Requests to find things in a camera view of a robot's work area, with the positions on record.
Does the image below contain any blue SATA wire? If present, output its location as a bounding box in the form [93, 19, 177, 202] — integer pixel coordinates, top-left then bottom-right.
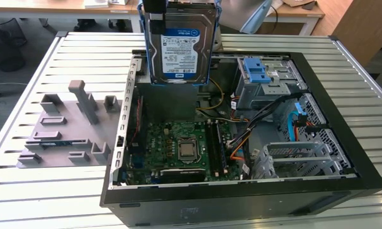
[285, 103, 307, 144]

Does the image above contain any orange wire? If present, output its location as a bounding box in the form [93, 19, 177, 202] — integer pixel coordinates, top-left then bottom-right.
[229, 140, 247, 161]

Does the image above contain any black mesh waste bin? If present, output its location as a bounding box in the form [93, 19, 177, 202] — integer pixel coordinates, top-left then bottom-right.
[0, 18, 27, 72]

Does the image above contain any metal disk bay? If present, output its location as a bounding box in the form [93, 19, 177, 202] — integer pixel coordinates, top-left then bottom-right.
[252, 141, 351, 180]

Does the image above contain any metal optical drive cage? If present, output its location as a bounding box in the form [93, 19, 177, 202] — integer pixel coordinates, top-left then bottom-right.
[233, 57, 308, 111]

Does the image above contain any brown cardboard piece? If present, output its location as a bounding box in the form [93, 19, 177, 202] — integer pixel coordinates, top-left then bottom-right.
[281, 0, 315, 10]

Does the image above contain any CPU socket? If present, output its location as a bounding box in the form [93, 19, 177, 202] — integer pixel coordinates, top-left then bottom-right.
[176, 137, 201, 165]

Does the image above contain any silver CPU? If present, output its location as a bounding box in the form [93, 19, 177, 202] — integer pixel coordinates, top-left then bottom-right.
[178, 142, 198, 160]

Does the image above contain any black graphics card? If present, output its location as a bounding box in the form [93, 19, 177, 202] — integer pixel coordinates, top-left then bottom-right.
[158, 167, 208, 184]

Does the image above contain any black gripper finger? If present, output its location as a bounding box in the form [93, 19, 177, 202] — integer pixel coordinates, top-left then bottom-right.
[145, 0, 168, 34]

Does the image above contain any RAM stick blue green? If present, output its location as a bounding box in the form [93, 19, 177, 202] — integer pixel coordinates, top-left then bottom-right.
[39, 141, 73, 147]

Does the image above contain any black wire bundle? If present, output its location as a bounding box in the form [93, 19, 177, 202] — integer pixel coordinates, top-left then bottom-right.
[228, 93, 303, 150]

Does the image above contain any grey power supply unit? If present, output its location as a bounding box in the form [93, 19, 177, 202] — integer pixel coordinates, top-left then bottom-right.
[136, 61, 200, 122]

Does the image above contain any green motherboard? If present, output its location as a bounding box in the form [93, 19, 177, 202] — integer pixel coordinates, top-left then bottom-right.
[126, 120, 252, 186]

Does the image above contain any blue RAM slot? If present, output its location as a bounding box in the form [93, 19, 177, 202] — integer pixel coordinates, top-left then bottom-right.
[220, 140, 229, 174]

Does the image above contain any black open PC case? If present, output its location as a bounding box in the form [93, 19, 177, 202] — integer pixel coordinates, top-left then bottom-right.
[97, 49, 382, 227]

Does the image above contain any yellow wire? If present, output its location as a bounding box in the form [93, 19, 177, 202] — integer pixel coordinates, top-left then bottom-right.
[194, 78, 225, 112]

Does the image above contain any hard disk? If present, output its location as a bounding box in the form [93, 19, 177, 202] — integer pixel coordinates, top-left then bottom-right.
[138, 0, 221, 87]

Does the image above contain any grey wire bundle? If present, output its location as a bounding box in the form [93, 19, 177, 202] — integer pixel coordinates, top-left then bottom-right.
[194, 109, 251, 124]

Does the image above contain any wooden desk white frame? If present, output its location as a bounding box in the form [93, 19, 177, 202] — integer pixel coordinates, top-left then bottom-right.
[263, 4, 325, 36]
[0, 0, 140, 33]

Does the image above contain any thin red wire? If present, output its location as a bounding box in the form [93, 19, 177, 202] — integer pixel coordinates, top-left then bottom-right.
[130, 96, 144, 147]

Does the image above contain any black RAM slot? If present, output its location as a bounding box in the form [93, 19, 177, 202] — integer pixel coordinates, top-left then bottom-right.
[210, 120, 226, 176]
[204, 120, 220, 177]

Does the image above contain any grey plastic parts rack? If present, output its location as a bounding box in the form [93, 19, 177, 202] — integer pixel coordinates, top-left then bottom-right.
[15, 80, 122, 170]

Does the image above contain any blue plastic drive latch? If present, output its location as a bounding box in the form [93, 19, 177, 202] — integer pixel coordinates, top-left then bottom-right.
[241, 57, 271, 84]

